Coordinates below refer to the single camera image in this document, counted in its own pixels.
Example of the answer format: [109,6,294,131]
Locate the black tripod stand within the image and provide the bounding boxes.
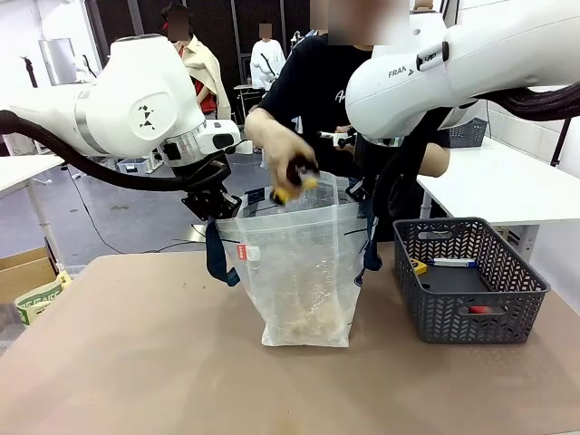
[550,120,572,167]
[20,54,40,90]

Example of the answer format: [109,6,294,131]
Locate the person's left forearm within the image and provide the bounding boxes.
[419,143,452,179]

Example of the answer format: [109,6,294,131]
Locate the green white paper bag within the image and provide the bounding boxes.
[14,270,73,326]

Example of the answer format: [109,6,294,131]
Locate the white marker blue cap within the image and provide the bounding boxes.
[428,256,478,268]

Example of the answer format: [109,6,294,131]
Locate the person in black T-shirt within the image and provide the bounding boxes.
[244,0,452,244]

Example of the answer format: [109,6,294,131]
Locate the brown background desk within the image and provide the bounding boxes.
[233,83,265,119]

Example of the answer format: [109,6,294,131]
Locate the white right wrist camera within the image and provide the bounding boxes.
[316,127,359,150]

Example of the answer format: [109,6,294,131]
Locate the transparent shopping bag navy handles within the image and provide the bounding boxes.
[206,171,382,349]

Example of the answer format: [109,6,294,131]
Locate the black floor cable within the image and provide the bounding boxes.
[67,167,209,256]

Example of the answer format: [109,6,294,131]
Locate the grey whiteboard panel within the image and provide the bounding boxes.
[38,38,78,87]

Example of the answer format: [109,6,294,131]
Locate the white clothed mannequin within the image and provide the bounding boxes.
[249,21,287,90]

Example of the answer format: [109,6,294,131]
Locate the white side table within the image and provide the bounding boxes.
[416,135,580,262]

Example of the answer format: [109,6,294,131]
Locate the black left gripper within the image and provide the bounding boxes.
[180,183,243,223]

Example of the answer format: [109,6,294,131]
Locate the clear plastic storage box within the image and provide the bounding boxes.
[117,157,150,176]

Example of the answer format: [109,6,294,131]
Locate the mannequin with cream jacket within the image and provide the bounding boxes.
[160,2,232,120]

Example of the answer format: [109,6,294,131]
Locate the black and yellow small item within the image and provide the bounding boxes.
[270,156,322,206]

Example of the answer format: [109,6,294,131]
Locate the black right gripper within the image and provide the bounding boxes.
[345,177,371,205]

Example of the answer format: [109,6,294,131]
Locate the person's right hand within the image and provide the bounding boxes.
[261,132,319,188]

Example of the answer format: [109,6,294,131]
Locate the person's right forearm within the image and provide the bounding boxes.
[244,107,300,153]

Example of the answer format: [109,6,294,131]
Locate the brown cardboard box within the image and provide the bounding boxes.
[0,246,60,305]

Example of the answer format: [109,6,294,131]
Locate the white height adjustable table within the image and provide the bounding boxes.
[0,155,66,273]

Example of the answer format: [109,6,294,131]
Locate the black left arm cable sleeve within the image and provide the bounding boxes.
[0,110,230,191]

